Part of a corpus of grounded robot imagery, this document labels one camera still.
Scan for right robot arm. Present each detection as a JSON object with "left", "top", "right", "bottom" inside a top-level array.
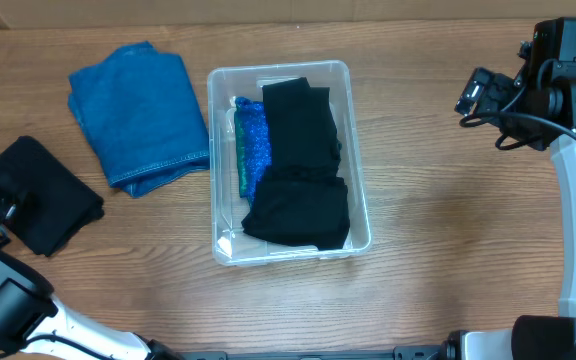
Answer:
[{"left": 432, "top": 17, "right": 576, "bottom": 359}]

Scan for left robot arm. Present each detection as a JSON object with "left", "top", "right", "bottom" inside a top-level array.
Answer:
[{"left": 0, "top": 231, "right": 181, "bottom": 360}]

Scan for sparkly blue green garment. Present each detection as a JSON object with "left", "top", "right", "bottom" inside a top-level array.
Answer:
[{"left": 234, "top": 97, "right": 272, "bottom": 204}]

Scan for folded blue denim jeans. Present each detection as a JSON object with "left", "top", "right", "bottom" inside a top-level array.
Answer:
[{"left": 68, "top": 41, "right": 210, "bottom": 198}]

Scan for clear plastic storage bin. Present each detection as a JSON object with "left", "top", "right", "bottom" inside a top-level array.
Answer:
[{"left": 207, "top": 60, "right": 372, "bottom": 267}]

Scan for black cloth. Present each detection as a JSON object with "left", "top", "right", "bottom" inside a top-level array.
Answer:
[
  {"left": 0, "top": 136, "right": 104, "bottom": 257},
  {"left": 262, "top": 77, "right": 341, "bottom": 176},
  {"left": 242, "top": 165, "right": 350, "bottom": 251}
]

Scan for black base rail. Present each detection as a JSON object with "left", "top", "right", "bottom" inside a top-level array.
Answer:
[{"left": 179, "top": 345, "right": 443, "bottom": 360}]

